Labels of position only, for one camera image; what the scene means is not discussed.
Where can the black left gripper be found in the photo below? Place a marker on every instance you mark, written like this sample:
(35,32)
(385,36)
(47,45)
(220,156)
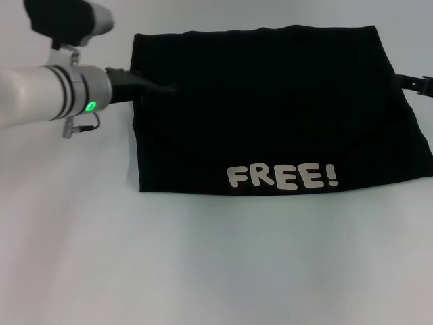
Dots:
(123,86)

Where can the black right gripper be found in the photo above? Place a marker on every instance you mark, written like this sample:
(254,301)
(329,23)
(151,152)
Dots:
(417,84)

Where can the black shirt with FREE print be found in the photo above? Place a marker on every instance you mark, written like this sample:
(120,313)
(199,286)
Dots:
(264,111)

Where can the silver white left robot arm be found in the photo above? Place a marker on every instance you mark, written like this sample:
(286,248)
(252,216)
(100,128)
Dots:
(50,93)

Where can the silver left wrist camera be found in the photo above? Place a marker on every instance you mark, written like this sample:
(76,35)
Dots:
(67,20)

